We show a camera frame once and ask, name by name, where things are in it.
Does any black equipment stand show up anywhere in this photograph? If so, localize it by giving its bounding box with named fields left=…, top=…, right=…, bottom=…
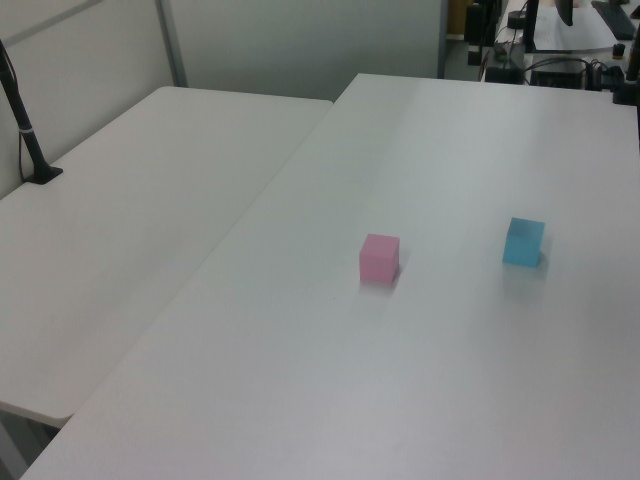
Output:
left=467, top=0, right=490, bottom=66

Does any grey metal partition post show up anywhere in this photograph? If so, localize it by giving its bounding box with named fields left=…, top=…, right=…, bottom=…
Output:
left=154, top=0, right=189, bottom=89
left=437, top=0, right=450, bottom=80

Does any black camera clamp mount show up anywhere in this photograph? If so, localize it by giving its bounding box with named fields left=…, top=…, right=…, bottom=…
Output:
left=587, top=59, right=640, bottom=106

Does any small black device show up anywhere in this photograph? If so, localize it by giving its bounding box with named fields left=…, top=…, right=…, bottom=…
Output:
left=483, top=63, right=522, bottom=84

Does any white side table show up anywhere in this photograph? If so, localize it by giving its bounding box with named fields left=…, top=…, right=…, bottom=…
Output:
left=0, top=85, right=335, bottom=480

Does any white paper board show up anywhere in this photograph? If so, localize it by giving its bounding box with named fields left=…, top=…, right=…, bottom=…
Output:
left=533, top=7, right=621, bottom=53

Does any blue cube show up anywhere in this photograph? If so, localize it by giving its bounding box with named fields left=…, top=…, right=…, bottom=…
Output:
left=501, top=216, right=546, bottom=266

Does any brown wooden cabinet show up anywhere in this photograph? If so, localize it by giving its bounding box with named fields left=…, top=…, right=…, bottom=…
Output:
left=447, top=0, right=476, bottom=39

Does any black camera pole with base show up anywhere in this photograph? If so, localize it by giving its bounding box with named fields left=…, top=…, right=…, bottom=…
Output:
left=0, top=38, right=65, bottom=186

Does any black computer box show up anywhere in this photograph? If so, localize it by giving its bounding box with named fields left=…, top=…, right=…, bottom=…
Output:
left=529, top=58, right=590, bottom=90

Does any black vertical monitor post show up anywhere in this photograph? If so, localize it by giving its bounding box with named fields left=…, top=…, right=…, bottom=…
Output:
left=522, top=0, right=540, bottom=54

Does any pink cube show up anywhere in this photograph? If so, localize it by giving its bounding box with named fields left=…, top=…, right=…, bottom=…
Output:
left=358, top=232, right=402, bottom=282

